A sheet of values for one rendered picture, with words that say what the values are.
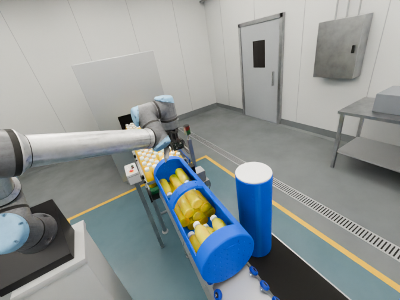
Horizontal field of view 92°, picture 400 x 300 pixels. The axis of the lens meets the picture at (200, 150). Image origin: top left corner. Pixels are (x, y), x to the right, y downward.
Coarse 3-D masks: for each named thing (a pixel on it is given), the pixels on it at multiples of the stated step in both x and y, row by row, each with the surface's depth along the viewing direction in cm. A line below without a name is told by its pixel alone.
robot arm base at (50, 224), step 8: (40, 216) 97; (48, 216) 100; (48, 224) 96; (56, 224) 101; (48, 232) 95; (56, 232) 100; (40, 240) 91; (48, 240) 96; (32, 248) 90; (40, 248) 94
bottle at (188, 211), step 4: (184, 196) 122; (180, 200) 119; (184, 200) 118; (180, 204) 117; (184, 204) 115; (188, 204) 115; (180, 208) 116; (184, 208) 113; (188, 208) 112; (192, 208) 113; (184, 212) 111; (188, 212) 112; (192, 212) 114; (188, 216) 113
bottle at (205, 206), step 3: (195, 189) 131; (198, 192) 125; (198, 195) 122; (201, 195) 122; (201, 198) 119; (204, 198) 120; (204, 201) 117; (207, 201) 118; (204, 204) 115; (207, 204) 116; (201, 207) 115; (204, 207) 116; (207, 207) 118; (201, 210) 116; (204, 210) 117; (207, 210) 118
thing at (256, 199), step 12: (240, 192) 150; (252, 192) 142; (264, 192) 142; (240, 204) 157; (252, 204) 148; (264, 204) 148; (240, 216) 166; (252, 216) 154; (264, 216) 154; (252, 228) 161; (264, 228) 161; (264, 240) 169; (252, 252) 178; (264, 252) 177
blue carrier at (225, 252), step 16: (176, 160) 156; (160, 176) 155; (192, 176) 153; (176, 192) 116; (208, 192) 112; (224, 208) 102; (208, 224) 122; (240, 224) 95; (208, 240) 83; (224, 240) 81; (240, 240) 85; (192, 256) 90; (208, 256) 80; (224, 256) 84; (240, 256) 90; (208, 272) 84; (224, 272) 89
